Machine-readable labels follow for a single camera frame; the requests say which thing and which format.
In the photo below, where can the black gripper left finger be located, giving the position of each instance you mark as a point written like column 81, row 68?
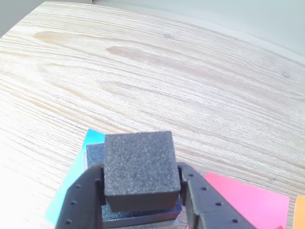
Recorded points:
column 81, row 202

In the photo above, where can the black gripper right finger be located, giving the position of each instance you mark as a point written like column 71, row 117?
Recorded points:
column 212, row 207

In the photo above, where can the medium black cube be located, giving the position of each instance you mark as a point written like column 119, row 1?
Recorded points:
column 95, row 155

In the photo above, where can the small black cube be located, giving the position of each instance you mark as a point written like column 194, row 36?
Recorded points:
column 140, row 167

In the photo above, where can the blue paper sheet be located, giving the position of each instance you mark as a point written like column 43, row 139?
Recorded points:
column 71, row 176

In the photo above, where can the pink paper sheet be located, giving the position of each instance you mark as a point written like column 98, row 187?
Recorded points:
column 250, row 200

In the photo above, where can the orange paper sheet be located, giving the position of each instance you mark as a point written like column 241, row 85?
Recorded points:
column 300, row 212

